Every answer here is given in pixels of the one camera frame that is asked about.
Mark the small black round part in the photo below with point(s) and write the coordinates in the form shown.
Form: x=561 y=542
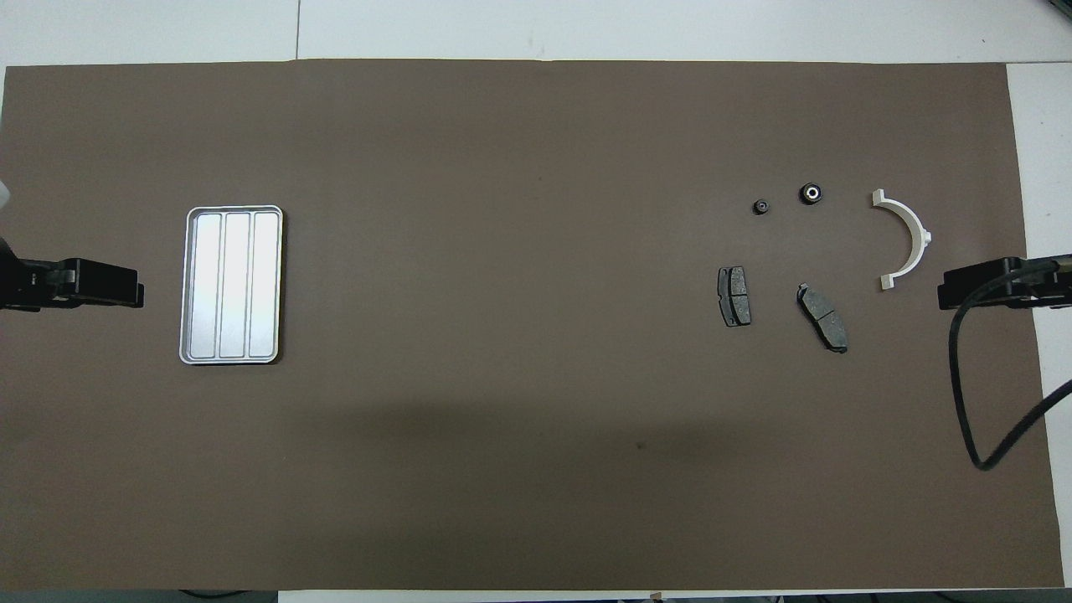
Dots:
x=811 y=193

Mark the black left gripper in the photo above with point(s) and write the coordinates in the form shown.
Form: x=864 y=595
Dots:
x=25 y=285

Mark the brown table mat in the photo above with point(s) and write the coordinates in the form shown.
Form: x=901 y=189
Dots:
x=536 y=419

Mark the white semicircular bracket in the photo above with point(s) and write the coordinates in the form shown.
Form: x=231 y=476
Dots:
x=919 y=241

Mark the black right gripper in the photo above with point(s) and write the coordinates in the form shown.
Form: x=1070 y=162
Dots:
x=1051 y=295

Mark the rectangular dark brake pad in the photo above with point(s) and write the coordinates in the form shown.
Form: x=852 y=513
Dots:
x=734 y=296

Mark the silver metal tray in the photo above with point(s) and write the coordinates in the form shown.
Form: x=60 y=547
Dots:
x=234 y=285

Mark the small black bearing gear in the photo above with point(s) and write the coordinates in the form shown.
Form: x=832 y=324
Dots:
x=760 y=206

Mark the elongated dark brake pad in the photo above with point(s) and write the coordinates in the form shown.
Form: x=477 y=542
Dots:
x=822 y=316

